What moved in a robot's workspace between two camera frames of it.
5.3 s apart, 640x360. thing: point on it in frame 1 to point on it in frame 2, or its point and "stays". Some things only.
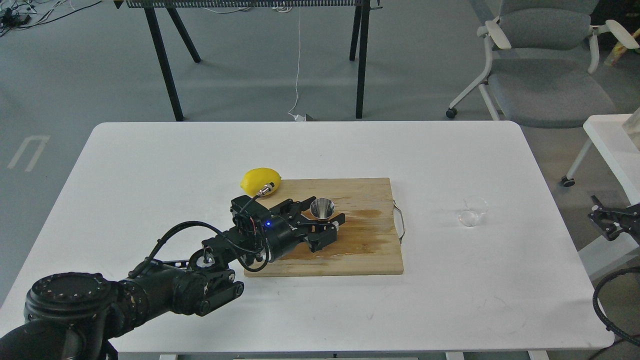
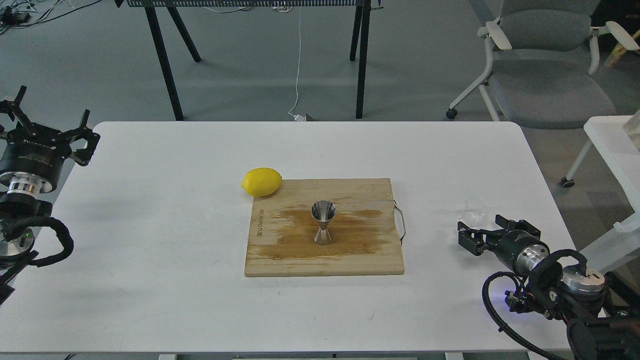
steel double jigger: x=322 y=208 stays
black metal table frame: x=359 y=39 stays
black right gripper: x=610 y=221 to x=518 y=249
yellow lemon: x=254 y=180 stays
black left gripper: x=280 y=236 to x=33 y=167
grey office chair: x=542 y=55 stays
